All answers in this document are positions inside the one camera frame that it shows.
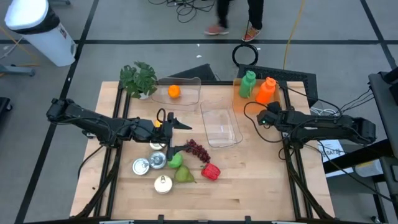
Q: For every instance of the clear plastic bin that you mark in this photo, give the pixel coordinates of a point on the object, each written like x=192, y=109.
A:
x=189, y=93
x=220, y=124

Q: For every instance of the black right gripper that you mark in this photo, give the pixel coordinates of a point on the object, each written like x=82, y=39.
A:
x=269, y=119

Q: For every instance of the orange fruit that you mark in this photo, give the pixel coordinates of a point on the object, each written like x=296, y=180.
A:
x=174, y=91

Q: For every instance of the black caster base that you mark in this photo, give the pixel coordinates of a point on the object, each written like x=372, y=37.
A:
x=4, y=104

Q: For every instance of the orange translucent plastic bin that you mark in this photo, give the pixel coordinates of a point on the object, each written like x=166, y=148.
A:
x=241, y=104

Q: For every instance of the white box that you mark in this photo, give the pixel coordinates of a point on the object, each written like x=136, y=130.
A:
x=370, y=168

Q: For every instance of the person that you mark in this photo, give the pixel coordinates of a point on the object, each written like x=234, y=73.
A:
x=222, y=12

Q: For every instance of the red bell pepper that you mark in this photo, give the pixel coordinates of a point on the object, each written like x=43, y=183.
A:
x=211, y=172

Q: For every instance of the green apple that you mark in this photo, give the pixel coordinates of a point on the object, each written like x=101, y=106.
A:
x=177, y=161

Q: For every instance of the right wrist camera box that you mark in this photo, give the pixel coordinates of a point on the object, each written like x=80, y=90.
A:
x=274, y=108

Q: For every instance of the black flat panel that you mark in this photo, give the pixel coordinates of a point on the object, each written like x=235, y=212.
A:
x=199, y=73

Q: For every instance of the black equipment cart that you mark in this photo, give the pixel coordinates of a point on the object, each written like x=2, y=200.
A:
x=382, y=99

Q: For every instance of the white trash can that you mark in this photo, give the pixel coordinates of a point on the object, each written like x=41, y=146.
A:
x=46, y=40

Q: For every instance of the green potted plant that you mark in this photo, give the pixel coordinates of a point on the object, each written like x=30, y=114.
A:
x=136, y=81

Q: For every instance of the green plastic bottle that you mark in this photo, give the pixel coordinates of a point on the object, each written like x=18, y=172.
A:
x=247, y=85

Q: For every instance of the grey stand base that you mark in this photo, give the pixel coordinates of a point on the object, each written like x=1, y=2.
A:
x=18, y=70

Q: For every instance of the black aluminium rig frame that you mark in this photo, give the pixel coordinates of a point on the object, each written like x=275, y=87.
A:
x=217, y=83

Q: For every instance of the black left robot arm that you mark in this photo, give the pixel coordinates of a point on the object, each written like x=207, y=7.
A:
x=93, y=121

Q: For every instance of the blue label tin can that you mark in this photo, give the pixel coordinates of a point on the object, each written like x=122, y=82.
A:
x=163, y=184

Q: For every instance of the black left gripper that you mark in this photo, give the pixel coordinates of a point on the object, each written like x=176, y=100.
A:
x=161, y=133

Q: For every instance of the red grape bunch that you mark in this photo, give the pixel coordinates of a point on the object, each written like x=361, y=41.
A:
x=199, y=151

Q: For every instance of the orange plastic bottle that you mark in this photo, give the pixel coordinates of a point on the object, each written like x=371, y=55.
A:
x=265, y=93

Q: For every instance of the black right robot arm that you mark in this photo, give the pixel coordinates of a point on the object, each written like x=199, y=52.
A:
x=326, y=127

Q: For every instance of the white printed paper sheet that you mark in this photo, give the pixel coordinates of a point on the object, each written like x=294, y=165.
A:
x=334, y=152

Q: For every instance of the green pear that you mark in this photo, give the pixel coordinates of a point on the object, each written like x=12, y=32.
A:
x=183, y=175

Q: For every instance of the silver lid tin can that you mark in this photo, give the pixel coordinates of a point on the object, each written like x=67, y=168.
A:
x=140, y=166

